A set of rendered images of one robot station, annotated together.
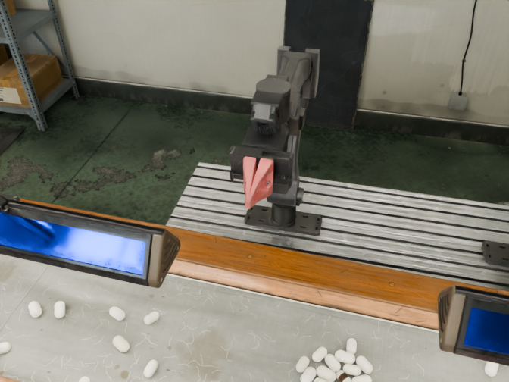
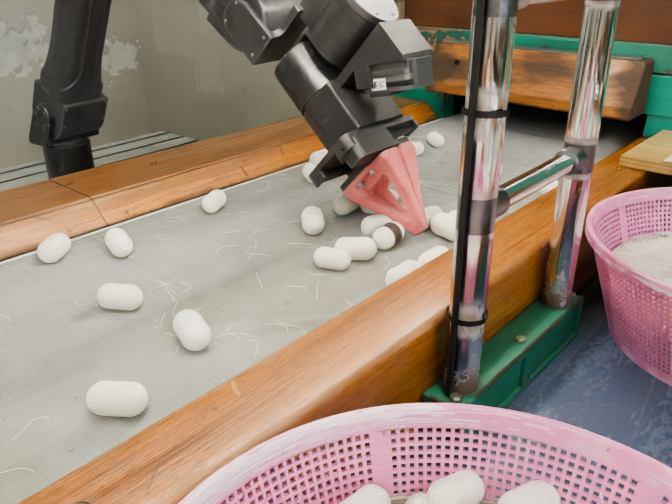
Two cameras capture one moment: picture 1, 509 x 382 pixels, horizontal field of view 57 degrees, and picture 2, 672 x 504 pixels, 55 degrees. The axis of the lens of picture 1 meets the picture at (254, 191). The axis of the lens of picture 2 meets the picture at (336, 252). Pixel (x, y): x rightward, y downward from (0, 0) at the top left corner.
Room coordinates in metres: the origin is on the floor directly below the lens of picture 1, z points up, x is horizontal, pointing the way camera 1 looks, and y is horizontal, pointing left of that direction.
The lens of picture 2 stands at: (0.03, -0.05, 0.98)
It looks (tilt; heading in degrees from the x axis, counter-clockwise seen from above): 25 degrees down; 297
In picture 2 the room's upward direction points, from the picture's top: straight up
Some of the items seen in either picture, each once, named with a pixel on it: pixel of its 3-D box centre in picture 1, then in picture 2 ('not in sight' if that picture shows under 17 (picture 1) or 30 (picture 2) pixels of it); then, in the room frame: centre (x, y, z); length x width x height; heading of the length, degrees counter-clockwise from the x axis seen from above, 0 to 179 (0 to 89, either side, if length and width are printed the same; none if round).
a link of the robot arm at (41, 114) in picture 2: not in sight; (67, 120); (0.75, -0.66, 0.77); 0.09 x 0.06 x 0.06; 82
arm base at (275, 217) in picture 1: (283, 210); not in sight; (0.89, -0.08, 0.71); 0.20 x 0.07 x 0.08; 77
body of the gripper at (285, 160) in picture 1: (263, 158); not in sight; (0.62, -0.02, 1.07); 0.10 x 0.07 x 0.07; 77
